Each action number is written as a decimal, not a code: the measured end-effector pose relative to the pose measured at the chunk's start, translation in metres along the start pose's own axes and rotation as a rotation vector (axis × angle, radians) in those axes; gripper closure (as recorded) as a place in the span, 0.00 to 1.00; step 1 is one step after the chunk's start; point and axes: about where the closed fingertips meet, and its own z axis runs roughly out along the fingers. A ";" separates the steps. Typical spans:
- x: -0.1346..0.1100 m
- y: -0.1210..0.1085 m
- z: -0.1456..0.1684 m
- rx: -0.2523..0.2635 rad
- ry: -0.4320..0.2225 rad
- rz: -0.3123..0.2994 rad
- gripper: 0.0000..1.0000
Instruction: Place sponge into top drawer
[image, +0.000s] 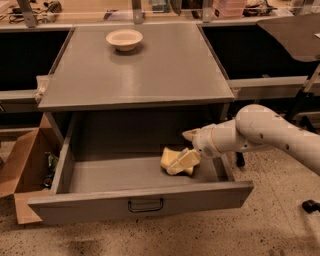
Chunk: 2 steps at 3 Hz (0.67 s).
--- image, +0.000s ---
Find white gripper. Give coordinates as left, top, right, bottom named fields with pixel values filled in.
left=167, top=124, right=222, bottom=173

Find yellow sponge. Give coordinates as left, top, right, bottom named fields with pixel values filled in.
left=160, top=147, right=194, bottom=176

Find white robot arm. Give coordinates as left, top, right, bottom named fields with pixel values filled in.
left=161, top=104, right=320, bottom=175

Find open grey top drawer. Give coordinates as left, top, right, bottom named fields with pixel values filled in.
left=28, top=111, right=253, bottom=224

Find grey drawer cabinet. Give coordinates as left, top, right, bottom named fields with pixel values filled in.
left=39, top=23, right=234, bottom=153

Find white bowl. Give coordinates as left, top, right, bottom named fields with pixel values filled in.
left=106, top=29, right=143, bottom=52

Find black object on floor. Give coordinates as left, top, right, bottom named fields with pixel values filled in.
left=302, top=200, right=320, bottom=213

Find green item in box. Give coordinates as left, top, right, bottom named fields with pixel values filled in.
left=46, top=152, right=59, bottom=172

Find pink stacked trays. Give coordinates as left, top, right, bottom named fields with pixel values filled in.
left=212, top=0, right=246, bottom=18

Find brown cardboard box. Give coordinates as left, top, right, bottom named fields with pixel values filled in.
left=0, top=115, right=62, bottom=224

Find black drawer handle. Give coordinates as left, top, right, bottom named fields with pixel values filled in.
left=128, top=198, right=164, bottom=213

